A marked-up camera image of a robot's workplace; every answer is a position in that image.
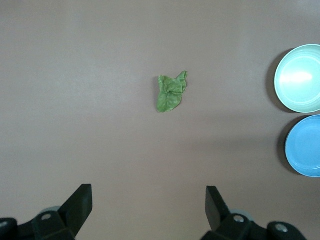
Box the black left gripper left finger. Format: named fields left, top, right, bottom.
left=31, top=184, right=93, bottom=240

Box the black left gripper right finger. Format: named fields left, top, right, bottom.
left=199, top=185, right=253, bottom=240

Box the green lettuce leaf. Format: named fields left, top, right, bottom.
left=156, top=70, right=189, bottom=114

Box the blue plate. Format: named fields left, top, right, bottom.
left=284, top=114, right=320, bottom=178

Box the mint green plate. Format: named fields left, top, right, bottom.
left=274, top=44, right=320, bottom=113

